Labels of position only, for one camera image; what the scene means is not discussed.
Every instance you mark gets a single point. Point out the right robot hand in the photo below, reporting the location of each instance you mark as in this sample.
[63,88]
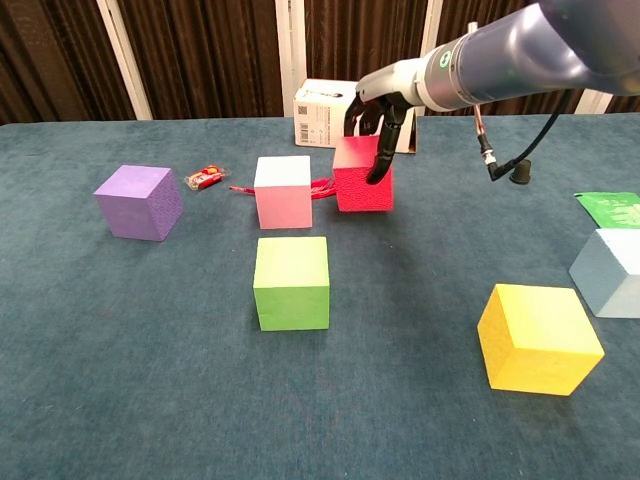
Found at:
[395,85]

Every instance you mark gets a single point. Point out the red foam cube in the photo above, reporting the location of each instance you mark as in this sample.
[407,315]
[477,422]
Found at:
[360,192]

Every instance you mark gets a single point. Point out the pink foam cube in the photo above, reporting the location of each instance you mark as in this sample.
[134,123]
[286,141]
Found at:
[282,200]

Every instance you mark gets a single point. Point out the purple foam cube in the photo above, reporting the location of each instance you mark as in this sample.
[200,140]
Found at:
[135,205]

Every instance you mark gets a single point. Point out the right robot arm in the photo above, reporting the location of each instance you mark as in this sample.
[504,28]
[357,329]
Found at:
[525,50]

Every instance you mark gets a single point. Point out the white cardboard box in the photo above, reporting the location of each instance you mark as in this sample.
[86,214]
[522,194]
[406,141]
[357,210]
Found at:
[320,120]

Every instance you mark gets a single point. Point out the red ribbon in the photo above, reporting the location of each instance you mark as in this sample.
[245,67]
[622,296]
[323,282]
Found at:
[322,190]

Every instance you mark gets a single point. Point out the small black cap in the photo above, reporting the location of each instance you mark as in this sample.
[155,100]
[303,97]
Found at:
[522,172]

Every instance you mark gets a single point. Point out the dark brown curtain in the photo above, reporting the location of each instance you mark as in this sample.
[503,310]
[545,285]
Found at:
[210,50]

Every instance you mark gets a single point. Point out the small red candy packet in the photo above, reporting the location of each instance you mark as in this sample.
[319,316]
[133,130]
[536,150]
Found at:
[205,178]

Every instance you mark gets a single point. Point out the green foam cube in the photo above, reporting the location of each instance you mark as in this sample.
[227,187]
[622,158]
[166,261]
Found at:
[290,290]

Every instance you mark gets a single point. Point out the green foil packet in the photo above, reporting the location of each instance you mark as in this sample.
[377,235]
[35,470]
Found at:
[615,210]

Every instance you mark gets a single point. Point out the light blue foam cube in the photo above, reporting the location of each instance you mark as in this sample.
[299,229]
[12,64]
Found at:
[610,280]

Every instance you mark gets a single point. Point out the yellow foam cube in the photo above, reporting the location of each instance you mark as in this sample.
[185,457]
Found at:
[535,345]

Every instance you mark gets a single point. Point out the teal felt table cover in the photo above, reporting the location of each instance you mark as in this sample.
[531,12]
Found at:
[150,375]

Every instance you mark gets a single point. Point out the white frame post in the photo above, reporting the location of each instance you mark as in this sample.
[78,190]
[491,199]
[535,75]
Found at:
[592,103]
[125,65]
[286,50]
[432,20]

